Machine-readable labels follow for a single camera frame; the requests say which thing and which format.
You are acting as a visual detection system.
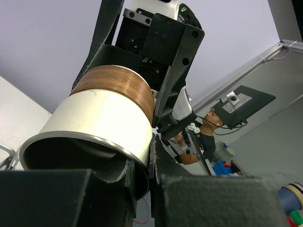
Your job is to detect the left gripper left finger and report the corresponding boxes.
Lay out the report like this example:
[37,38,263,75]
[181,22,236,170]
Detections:
[0,158,136,227]

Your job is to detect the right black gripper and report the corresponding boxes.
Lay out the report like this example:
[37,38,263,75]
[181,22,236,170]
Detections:
[71,0,205,126]

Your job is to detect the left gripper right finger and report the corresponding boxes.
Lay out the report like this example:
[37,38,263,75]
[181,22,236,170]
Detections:
[150,135,286,227]

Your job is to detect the white and wood steel cup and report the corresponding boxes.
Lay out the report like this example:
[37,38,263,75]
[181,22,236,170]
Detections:
[19,65,154,199]

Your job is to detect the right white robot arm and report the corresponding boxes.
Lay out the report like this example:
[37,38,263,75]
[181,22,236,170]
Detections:
[71,0,205,163]

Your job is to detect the blue plastic bin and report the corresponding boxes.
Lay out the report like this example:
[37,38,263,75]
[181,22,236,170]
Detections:
[213,161,232,175]

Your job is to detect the person in black shirt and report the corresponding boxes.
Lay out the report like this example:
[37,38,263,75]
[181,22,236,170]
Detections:
[175,111,225,165]

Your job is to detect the black monitor on mount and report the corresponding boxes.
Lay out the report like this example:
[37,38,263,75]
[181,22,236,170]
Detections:
[211,85,276,129]

